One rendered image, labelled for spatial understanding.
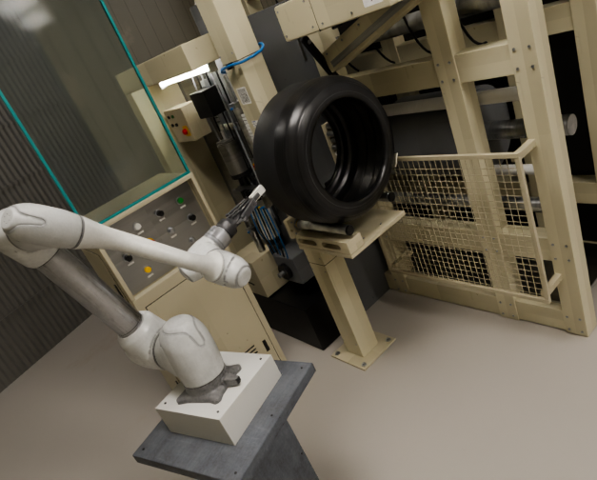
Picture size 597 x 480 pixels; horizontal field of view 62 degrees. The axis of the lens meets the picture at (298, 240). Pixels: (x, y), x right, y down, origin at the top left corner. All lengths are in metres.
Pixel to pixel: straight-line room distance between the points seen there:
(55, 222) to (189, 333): 0.53
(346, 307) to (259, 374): 0.97
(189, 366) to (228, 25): 1.34
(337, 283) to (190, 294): 0.73
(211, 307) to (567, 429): 1.63
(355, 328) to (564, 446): 1.09
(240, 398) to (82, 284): 0.62
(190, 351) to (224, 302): 0.96
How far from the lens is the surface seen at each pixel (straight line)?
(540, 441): 2.28
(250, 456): 1.67
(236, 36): 2.23
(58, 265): 1.66
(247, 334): 2.73
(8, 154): 4.97
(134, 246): 1.59
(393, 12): 2.09
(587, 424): 2.32
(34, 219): 1.47
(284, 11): 2.31
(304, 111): 1.91
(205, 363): 1.70
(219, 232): 1.80
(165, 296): 2.46
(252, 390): 1.76
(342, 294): 2.60
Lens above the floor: 1.76
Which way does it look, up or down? 23 degrees down
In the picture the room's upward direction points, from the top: 24 degrees counter-clockwise
